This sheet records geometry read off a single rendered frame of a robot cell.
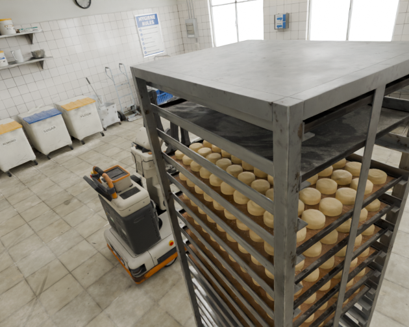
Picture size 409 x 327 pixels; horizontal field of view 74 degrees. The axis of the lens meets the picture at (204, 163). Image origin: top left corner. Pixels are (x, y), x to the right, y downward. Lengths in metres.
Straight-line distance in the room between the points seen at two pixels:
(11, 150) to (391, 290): 5.10
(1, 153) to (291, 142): 5.03
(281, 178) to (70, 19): 5.95
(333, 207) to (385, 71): 0.31
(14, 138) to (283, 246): 4.95
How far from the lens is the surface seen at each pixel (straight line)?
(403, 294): 2.58
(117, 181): 2.15
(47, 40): 6.02
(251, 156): 0.53
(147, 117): 0.94
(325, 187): 0.76
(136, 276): 2.45
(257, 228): 0.64
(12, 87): 5.83
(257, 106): 0.43
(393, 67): 0.59
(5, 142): 5.22
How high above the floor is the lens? 1.95
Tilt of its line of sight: 29 degrees down
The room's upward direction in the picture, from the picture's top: 9 degrees counter-clockwise
